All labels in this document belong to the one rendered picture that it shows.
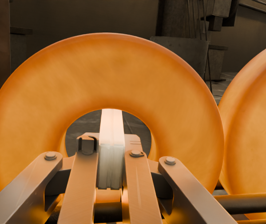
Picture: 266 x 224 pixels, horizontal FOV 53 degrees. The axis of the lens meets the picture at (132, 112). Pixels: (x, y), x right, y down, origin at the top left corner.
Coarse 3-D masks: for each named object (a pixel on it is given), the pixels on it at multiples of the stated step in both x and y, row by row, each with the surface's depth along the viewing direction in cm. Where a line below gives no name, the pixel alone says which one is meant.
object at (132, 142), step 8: (128, 136) 18; (136, 136) 18; (128, 144) 17; (136, 144) 17; (152, 168) 14; (152, 176) 14; (160, 176) 14; (160, 184) 14; (168, 184) 14; (160, 192) 14; (168, 192) 14
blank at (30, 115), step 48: (48, 48) 16; (96, 48) 16; (144, 48) 16; (0, 96) 16; (48, 96) 16; (96, 96) 16; (144, 96) 17; (192, 96) 17; (0, 144) 17; (48, 144) 17; (192, 144) 18; (96, 192) 19
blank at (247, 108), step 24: (240, 72) 19; (264, 72) 17; (240, 96) 18; (264, 96) 17; (240, 120) 17; (264, 120) 18; (240, 144) 18; (264, 144) 18; (240, 168) 18; (264, 168) 18; (240, 192) 19; (264, 192) 19; (264, 216) 19
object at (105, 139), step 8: (104, 112) 20; (104, 120) 18; (104, 128) 17; (104, 136) 16; (104, 144) 15; (104, 152) 15; (104, 160) 15; (104, 168) 15; (104, 176) 16; (104, 184) 16
